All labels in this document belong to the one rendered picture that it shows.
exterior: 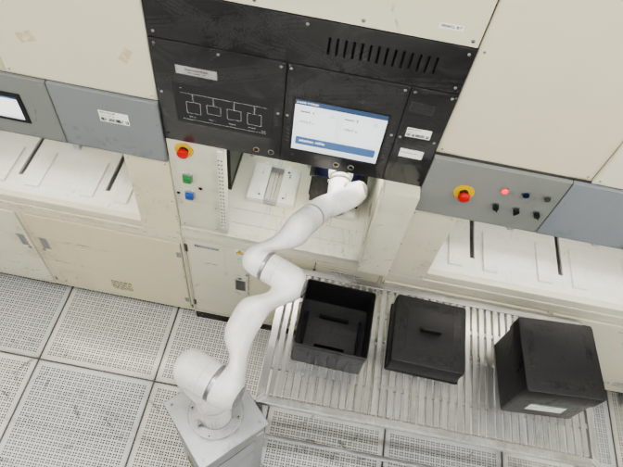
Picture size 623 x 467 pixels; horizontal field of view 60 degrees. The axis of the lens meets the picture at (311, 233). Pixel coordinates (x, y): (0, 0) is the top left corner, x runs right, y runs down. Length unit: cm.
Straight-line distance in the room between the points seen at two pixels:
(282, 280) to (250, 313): 14
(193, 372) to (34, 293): 178
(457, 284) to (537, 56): 114
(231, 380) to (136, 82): 94
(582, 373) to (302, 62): 145
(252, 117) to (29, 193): 121
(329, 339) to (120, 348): 128
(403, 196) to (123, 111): 95
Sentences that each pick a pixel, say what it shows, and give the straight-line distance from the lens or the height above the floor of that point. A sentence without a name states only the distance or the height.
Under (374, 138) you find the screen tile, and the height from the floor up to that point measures 158.
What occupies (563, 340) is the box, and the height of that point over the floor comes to 101.
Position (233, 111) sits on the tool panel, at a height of 158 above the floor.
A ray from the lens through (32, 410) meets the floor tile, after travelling 308.
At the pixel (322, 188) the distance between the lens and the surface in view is 225.
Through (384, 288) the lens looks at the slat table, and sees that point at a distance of 236.
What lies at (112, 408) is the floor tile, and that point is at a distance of 297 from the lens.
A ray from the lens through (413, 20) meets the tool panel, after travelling 146.
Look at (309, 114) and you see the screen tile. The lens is 168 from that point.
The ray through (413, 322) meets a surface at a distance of 221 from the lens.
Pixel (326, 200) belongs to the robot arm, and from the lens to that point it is 187.
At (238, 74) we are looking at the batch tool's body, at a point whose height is 173.
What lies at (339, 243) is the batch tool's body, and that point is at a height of 87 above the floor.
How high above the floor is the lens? 278
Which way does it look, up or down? 56 degrees down
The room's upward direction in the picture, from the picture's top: 10 degrees clockwise
